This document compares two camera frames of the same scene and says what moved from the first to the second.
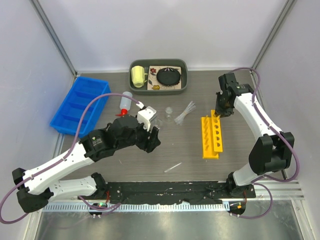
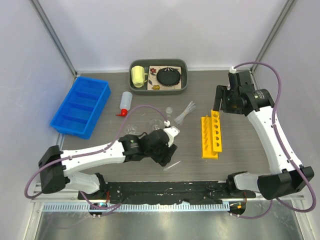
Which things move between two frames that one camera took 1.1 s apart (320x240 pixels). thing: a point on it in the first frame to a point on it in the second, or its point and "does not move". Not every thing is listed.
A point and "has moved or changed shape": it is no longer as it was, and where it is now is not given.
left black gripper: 149,144 to 164,158
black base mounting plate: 140,192 does not move
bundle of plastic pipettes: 191,107 does not move
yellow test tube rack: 211,136 does not move
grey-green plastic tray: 146,62 does not move
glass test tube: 165,171 has moved or changed shape
